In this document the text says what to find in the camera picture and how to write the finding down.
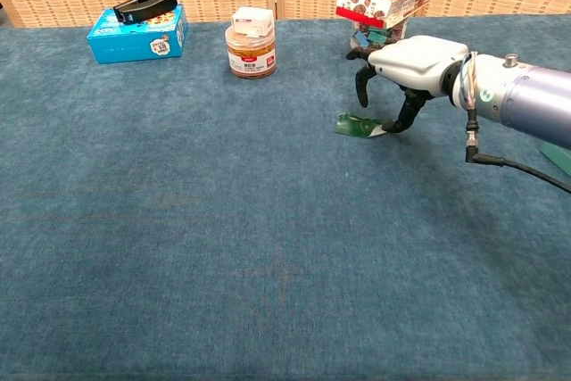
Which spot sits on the teal speaker package box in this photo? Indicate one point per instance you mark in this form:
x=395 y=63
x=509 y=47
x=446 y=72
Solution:
x=557 y=155

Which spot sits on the blue cookie box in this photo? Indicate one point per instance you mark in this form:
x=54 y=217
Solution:
x=134 y=44

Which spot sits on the small green white wrapper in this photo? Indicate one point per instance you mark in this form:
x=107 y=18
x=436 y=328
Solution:
x=354 y=126

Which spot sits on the black stapler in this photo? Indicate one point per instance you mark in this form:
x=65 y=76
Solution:
x=147 y=6

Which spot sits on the clear jar with red label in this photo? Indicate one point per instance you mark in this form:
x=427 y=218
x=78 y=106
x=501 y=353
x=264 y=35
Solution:
x=251 y=57

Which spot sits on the blue carpet table cover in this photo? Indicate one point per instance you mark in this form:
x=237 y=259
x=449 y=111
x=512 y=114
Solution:
x=223 y=220

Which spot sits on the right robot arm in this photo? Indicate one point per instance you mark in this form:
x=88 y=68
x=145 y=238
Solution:
x=526 y=95

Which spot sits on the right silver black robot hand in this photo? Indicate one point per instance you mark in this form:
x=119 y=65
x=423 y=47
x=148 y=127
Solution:
x=415 y=62

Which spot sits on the small white box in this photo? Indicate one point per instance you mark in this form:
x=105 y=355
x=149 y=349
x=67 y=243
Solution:
x=252 y=20

